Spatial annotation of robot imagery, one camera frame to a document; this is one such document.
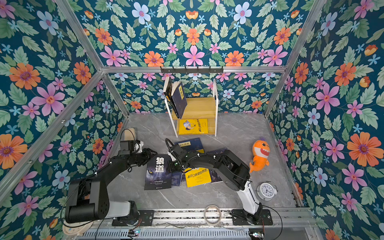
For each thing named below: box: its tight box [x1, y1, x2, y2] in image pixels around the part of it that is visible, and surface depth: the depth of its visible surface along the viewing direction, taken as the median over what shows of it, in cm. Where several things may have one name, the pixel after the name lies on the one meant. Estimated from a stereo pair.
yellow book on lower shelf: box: [178, 118, 209, 135], surface depth 109 cm
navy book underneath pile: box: [171, 171, 183, 187], surface depth 86 cm
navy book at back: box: [174, 137, 205, 154], surface depth 101 cm
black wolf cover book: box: [144, 154, 172, 190], surface depth 85 cm
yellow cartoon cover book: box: [185, 167, 212, 188], surface depth 86 cm
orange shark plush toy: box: [249, 138, 271, 173], surface depth 92 cm
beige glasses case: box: [124, 127, 136, 141], surface depth 104 cm
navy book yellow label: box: [167, 81, 188, 119], surface depth 84 cm
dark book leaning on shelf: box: [163, 76, 177, 116], surface depth 81 cm
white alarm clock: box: [256, 181, 278, 201], surface depth 80 cm
